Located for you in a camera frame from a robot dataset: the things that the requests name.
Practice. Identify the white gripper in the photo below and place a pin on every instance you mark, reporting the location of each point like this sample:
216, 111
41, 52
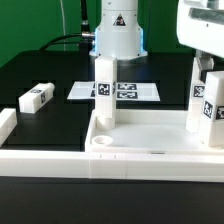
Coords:
200, 25

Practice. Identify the white desk tabletop panel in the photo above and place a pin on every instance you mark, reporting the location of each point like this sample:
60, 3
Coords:
146, 132

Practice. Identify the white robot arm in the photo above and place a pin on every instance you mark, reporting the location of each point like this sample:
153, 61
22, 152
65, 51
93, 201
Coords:
118, 37

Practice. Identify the white marker sheet with tags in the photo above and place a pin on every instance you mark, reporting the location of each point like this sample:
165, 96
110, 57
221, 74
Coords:
124, 91

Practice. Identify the white U-shaped obstacle fence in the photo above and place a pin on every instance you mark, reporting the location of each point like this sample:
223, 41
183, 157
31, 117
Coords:
96, 165

